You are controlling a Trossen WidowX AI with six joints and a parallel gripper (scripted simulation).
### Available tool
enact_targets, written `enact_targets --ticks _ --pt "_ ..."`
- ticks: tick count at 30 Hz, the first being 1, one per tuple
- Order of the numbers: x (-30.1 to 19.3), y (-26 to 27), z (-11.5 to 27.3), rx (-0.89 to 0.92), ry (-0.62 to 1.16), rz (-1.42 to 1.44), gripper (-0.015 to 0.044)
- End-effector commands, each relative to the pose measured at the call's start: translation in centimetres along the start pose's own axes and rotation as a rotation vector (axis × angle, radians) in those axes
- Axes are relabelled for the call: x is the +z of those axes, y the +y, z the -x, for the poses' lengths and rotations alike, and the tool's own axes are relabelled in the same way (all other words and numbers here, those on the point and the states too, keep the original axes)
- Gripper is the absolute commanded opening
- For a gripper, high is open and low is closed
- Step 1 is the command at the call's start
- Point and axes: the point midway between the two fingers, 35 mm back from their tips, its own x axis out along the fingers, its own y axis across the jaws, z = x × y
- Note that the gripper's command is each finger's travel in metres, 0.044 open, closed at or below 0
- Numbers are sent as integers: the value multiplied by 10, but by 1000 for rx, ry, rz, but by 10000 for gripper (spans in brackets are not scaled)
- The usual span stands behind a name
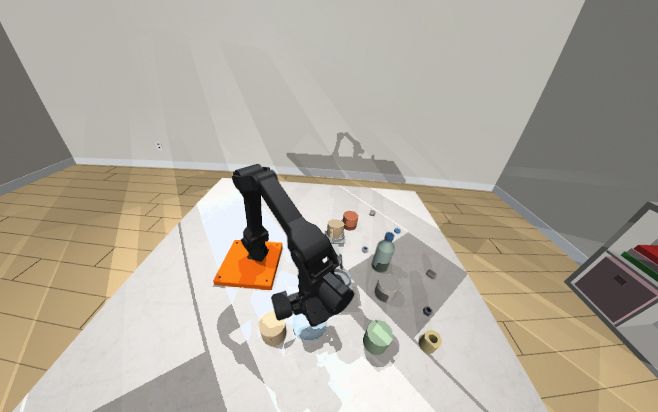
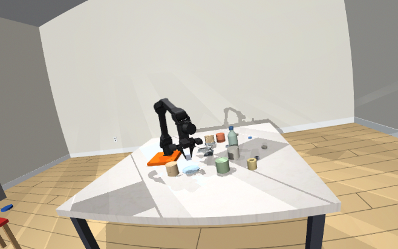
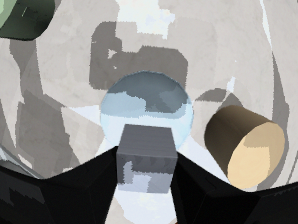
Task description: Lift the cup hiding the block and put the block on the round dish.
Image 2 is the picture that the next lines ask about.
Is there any orange cylinder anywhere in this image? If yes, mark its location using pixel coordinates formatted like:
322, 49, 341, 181
216, 132, 226, 143

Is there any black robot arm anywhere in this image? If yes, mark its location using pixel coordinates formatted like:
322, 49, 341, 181
153, 98, 197, 156

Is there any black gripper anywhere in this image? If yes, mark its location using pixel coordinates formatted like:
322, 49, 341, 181
169, 134, 203, 159

